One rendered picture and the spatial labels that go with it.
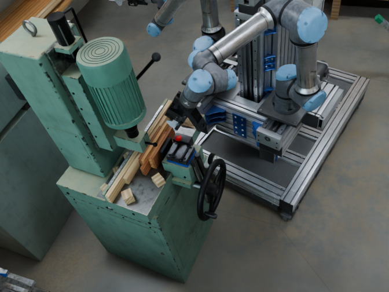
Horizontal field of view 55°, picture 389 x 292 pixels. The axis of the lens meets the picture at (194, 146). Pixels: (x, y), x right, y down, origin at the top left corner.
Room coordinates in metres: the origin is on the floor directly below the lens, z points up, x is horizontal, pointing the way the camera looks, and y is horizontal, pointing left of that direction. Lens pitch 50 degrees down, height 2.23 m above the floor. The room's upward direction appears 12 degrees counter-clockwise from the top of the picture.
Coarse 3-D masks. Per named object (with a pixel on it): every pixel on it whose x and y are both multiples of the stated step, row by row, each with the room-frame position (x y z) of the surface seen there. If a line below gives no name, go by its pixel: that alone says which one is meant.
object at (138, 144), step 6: (120, 132) 1.14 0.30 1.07; (144, 132) 1.11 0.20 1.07; (114, 138) 1.13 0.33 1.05; (120, 138) 1.11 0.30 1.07; (126, 138) 1.10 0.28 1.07; (132, 138) 1.09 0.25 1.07; (138, 138) 1.09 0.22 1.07; (144, 138) 1.09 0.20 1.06; (120, 144) 1.12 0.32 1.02; (126, 144) 1.10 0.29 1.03; (132, 144) 1.08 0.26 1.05; (138, 144) 1.06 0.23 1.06; (144, 144) 1.08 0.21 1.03; (138, 150) 1.07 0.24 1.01; (144, 150) 1.07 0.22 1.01
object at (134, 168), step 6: (162, 120) 1.29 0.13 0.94; (168, 120) 1.32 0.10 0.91; (156, 126) 1.26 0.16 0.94; (138, 156) 1.10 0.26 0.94; (138, 162) 1.07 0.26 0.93; (132, 168) 1.04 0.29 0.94; (138, 168) 1.06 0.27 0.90; (126, 174) 1.01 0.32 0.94; (132, 174) 1.02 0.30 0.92; (126, 180) 0.99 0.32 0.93
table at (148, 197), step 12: (180, 132) 1.23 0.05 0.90; (192, 132) 1.21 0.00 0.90; (204, 156) 1.07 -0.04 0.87; (132, 180) 1.00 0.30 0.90; (144, 180) 0.99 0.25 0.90; (168, 180) 0.97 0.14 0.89; (180, 180) 0.97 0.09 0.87; (120, 192) 0.95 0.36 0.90; (144, 192) 0.93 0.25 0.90; (156, 192) 0.91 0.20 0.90; (108, 204) 0.92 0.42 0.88; (120, 204) 0.89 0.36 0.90; (132, 204) 0.88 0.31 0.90; (144, 204) 0.87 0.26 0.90; (156, 204) 0.87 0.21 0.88; (144, 216) 0.82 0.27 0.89
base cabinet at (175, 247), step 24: (192, 192) 1.09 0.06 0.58; (96, 216) 1.07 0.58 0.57; (120, 216) 0.97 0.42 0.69; (168, 216) 0.90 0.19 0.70; (192, 216) 1.04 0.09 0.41; (120, 240) 1.03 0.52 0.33; (144, 240) 0.92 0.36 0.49; (168, 240) 0.86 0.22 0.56; (192, 240) 0.99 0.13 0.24; (144, 264) 0.99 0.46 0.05; (168, 264) 0.87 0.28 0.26; (192, 264) 0.94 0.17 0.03
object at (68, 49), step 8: (48, 16) 1.20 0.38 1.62; (56, 16) 1.19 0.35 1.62; (64, 16) 1.19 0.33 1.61; (56, 24) 1.16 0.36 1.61; (64, 24) 1.18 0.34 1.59; (56, 32) 1.17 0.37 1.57; (64, 32) 1.17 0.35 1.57; (72, 32) 1.20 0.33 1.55; (64, 40) 1.16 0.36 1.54; (72, 40) 1.18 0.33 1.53; (80, 40) 1.20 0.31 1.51; (56, 48) 1.17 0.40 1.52; (64, 48) 1.15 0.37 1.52; (72, 48) 1.15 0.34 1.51; (72, 56) 1.16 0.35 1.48
